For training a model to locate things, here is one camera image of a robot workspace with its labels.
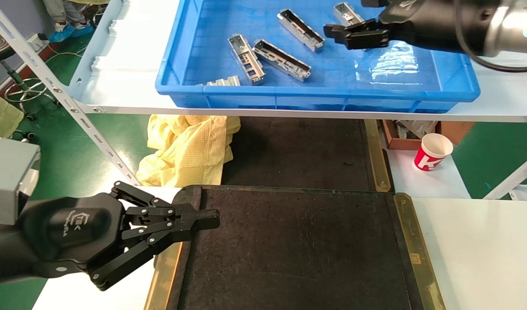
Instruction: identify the white metal shelf rack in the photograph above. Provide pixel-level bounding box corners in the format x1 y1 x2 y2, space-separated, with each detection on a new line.
0 0 527 201

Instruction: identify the black tray with brass edges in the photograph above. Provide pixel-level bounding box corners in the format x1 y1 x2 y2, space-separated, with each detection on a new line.
220 116 392 192
144 185 447 310

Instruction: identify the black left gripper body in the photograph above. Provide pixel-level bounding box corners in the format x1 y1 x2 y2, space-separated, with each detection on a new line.
20 192 131 280

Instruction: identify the brown cardboard box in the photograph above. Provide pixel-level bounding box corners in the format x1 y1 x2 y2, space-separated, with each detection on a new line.
380 120 476 150

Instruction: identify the grey metal part in carton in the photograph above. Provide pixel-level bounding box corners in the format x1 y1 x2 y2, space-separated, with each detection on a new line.
395 120 439 139

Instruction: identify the yellow crumpled garment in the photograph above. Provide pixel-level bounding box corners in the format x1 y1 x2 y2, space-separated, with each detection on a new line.
136 114 241 188

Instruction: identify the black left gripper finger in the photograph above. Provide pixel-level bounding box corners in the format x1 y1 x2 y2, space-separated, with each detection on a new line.
90 219 221 292
109 181 221 222

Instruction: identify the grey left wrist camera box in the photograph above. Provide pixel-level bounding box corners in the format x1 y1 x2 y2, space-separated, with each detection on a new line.
0 138 41 227

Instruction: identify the white power strip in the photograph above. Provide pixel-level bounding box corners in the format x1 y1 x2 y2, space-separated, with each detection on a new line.
25 33 50 53

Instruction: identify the grey metal housing part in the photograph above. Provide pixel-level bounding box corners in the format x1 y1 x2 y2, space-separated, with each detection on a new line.
277 9 325 53
228 34 265 86
334 2 364 26
200 75 241 87
252 39 312 82

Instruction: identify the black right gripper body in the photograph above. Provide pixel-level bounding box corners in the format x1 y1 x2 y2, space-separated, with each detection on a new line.
378 0 490 55

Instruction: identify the red and white paper cup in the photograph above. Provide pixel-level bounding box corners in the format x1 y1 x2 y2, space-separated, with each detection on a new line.
414 133 454 172

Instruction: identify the person in grey trousers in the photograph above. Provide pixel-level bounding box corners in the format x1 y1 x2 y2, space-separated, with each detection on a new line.
43 0 109 43

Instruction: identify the blue plastic bin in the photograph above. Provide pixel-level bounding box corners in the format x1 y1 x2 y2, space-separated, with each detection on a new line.
155 0 480 114

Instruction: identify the thin floor cable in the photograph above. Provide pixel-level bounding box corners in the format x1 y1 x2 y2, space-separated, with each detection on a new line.
47 42 90 60

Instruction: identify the person in yellow-green gown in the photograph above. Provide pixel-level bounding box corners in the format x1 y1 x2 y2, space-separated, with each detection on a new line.
0 88 25 141

